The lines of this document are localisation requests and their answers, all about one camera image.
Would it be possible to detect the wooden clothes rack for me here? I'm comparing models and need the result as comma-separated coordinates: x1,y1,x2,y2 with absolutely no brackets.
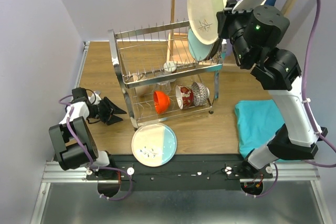
166,0,316,67

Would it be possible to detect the orange bowl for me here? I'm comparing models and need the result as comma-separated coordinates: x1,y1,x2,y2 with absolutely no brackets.
153,91,170,114

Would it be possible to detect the patterned small bowl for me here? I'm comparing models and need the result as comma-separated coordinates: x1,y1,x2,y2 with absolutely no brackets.
191,82,209,106

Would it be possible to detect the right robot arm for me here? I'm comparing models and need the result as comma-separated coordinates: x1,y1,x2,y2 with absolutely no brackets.
216,5,328,178

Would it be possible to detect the lavender towel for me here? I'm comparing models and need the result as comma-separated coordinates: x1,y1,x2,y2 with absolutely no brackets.
221,39,233,58

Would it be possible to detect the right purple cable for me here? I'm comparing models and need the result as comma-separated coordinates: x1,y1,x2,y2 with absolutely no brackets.
244,0,336,198

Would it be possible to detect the cream and blue plate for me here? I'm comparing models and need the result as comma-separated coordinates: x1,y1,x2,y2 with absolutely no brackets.
131,123,177,167

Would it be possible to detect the purple cable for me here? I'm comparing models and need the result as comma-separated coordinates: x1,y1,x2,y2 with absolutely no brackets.
57,95,135,201
244,0,336,198

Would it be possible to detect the pale green plate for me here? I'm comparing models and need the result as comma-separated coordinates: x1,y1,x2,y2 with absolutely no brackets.
187,0,226,45

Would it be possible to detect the metal two-tier dish rack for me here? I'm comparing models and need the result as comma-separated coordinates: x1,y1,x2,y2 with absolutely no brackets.
108,20,224,129

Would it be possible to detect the red rimmed white plate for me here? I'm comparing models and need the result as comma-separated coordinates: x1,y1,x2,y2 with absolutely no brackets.
209,38,223,59

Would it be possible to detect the teal cloth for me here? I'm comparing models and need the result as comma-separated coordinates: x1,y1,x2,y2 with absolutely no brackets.
234,100,285,157

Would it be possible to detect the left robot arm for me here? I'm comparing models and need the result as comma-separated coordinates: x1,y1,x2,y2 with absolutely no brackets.
48,87,127,179

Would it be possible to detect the clear plastic cup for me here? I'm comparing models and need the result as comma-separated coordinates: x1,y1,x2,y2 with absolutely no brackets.
157,81,171,93

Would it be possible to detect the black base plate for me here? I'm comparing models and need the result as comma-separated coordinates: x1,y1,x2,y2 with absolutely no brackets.
52,153,279,193

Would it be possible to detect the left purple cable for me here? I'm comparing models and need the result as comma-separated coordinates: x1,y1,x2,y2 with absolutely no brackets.
57,95,135,201

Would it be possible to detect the teal flower plate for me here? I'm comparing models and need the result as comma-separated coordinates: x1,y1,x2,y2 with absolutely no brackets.
187,29,214,61

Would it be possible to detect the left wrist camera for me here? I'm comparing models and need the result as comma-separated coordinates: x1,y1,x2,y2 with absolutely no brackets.
89,91,101,105

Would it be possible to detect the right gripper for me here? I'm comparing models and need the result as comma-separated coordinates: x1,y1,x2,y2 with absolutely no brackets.
216,0,257,66

